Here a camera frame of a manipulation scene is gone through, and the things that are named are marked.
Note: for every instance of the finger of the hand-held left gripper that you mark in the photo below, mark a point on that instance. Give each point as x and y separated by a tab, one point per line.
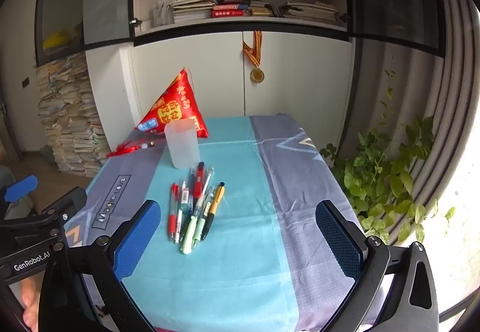
20	187
63	204

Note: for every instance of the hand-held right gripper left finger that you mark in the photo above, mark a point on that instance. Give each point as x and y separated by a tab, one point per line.
137	238

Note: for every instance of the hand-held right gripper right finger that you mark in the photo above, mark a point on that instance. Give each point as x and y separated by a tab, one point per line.
337	242

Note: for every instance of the red clip pen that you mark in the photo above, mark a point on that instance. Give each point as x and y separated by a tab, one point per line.
172	221

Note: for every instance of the dark green pen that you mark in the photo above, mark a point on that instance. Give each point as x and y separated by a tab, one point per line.
186	229

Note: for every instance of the clear pen with green grip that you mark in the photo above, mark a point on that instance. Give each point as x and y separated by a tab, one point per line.
188	238
198	229

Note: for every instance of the white labelled pen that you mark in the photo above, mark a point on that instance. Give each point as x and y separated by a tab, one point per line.
183	197

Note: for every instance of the blue clear pen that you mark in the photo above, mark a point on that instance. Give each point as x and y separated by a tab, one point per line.
192	186

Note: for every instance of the yellow and black pen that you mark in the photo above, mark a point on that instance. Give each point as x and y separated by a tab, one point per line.
215	204

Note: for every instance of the red pen with black end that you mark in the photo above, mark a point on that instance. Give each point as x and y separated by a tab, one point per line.
198	178

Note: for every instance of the translucent plastic cup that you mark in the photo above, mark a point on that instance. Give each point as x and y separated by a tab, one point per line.
182	144

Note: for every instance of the person's left hand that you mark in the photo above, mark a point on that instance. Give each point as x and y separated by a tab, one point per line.
30	302

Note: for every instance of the dark door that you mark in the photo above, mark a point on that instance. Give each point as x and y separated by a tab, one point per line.
7	129

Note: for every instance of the green leafy plant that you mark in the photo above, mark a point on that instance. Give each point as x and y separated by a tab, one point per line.
378	182

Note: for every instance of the red tassel with bell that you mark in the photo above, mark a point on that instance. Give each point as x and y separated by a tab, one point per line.
125	150

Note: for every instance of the blue and grey tablecloth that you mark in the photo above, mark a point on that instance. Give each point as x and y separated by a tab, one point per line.
255	234

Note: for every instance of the tall stack of papers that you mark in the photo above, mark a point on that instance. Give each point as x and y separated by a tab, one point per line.
71	118

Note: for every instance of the red pyramid printed pillow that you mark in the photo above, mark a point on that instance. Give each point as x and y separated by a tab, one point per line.
176	107

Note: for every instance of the yellow item behind glass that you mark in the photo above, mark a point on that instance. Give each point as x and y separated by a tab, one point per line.
60	39

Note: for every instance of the white bookshelf cabinet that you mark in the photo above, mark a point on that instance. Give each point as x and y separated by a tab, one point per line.
300	84

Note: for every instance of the grey curtain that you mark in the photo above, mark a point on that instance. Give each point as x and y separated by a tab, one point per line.
446	111

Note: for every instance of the gold medal on striped ribbon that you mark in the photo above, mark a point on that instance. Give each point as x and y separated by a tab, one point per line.
257	74

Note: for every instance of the clear holder with pens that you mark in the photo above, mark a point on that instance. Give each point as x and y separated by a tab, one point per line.
162	15

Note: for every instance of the wide stack of worn books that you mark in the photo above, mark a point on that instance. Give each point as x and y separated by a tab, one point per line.
309	11

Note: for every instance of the stack of pale workbooks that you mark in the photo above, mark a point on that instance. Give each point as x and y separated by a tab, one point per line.
193	10

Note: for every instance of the small stack of books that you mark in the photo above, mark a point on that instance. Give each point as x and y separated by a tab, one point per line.
262	10

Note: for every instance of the stack of red books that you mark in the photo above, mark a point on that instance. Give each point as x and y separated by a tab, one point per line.
228	11

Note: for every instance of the black wall switch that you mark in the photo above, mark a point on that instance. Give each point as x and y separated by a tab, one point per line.
25	82

